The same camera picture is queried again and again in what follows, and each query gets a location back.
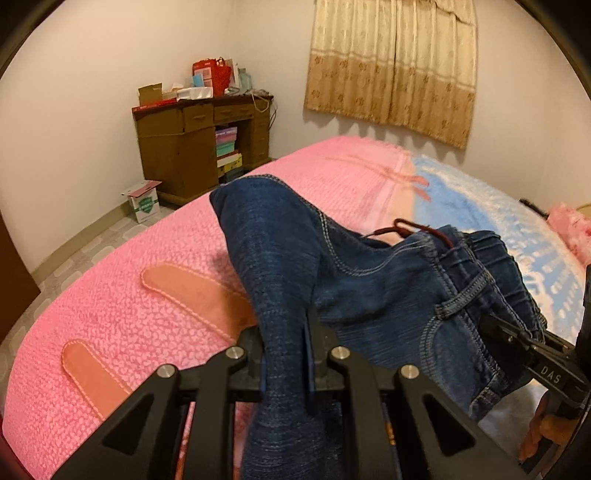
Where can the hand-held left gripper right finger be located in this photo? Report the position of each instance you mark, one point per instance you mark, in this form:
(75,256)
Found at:
(319,344)

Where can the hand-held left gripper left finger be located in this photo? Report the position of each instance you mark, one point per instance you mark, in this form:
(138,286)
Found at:
(249,351)

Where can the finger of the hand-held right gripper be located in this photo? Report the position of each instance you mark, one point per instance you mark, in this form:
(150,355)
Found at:
(551,371)
(517,334)

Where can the dark blue denim pants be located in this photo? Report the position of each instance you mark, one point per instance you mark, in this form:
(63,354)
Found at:
(286,258)

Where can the person's right hand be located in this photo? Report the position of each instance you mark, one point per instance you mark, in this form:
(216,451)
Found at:
(547,431)

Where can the pink fluffy pillow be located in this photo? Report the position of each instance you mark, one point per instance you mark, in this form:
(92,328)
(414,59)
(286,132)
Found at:
(570,226)

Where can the pink and blue blanket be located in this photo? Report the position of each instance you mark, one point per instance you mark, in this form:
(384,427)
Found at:
(161,258)

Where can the white and green carton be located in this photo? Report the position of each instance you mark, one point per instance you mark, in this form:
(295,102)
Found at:
(144,203)

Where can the stack of coloured boxes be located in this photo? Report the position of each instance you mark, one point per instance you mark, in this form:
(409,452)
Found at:
(227,150)

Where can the brown wooden desk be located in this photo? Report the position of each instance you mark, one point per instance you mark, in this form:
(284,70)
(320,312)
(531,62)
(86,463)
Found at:
(184,147)

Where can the white tissue box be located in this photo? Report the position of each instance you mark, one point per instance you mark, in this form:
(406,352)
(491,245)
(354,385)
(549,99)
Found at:
(195,93)

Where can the open brown cardboard box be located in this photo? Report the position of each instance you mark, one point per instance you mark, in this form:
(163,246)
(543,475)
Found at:
(150,94)

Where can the red gift bag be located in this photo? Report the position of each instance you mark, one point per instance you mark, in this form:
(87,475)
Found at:
(211,76)

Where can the beige patterned curtain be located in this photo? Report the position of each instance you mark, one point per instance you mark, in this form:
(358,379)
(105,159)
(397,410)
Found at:
(392,64)

